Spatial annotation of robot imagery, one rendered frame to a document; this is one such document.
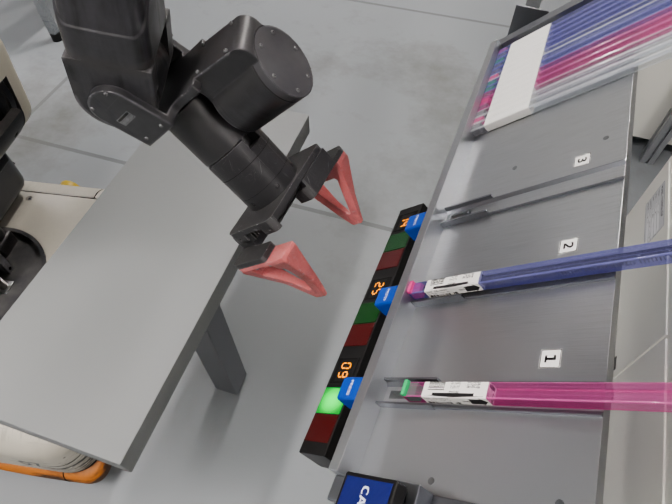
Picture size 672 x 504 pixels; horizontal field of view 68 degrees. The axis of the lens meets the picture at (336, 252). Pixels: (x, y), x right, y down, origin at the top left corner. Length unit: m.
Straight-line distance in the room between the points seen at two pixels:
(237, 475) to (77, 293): 0.62
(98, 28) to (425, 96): 1.66
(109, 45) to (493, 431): 0.37
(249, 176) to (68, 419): 0.37
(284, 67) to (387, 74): 1.66
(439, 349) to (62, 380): 0.44
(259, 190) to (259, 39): 0.13
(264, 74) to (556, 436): 0.31
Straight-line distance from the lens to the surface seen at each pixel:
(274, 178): 0.44
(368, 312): 0.58
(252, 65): 0.38
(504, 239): 0.51
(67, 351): 0.70
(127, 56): 0.37
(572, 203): 0.51
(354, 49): 2.17
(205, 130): 0.43
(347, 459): 0.45
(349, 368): 0.55
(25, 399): 0.70
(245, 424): 1.23
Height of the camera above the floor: 1.17
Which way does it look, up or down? 55 degrees down
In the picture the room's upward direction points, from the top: straight up
